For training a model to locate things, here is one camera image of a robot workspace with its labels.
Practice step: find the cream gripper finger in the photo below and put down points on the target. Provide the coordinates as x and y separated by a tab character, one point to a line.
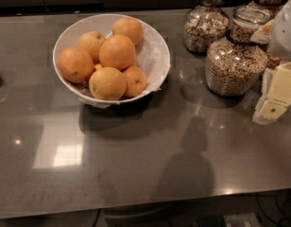
262	35
276	95

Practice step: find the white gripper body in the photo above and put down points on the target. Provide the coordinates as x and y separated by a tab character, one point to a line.
284	35

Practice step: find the orange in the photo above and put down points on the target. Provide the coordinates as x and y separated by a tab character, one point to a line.
136	81
117	51
129	27
75	64
91	41
107	83

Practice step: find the glass jar of square cereal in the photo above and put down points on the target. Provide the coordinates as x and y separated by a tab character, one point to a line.
205	24

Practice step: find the white paper liner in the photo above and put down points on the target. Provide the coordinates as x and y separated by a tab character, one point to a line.
153	58

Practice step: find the small orange hidden underneath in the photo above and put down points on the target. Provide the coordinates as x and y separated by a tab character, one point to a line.
97	66

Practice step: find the glass jar of ring cereal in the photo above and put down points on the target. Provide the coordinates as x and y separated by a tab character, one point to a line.
234	63

